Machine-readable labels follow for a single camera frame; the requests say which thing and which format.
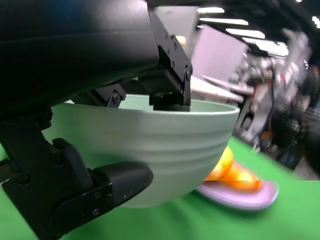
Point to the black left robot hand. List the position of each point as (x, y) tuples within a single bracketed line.
[(62, 55)]

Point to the pale green bowl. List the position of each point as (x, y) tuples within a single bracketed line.
[(162, 140)]

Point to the orange striped bread roll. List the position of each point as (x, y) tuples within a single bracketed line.
[(245, 181), (225, 162)]

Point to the lavender plate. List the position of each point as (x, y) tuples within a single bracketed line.
[(250, 200)]

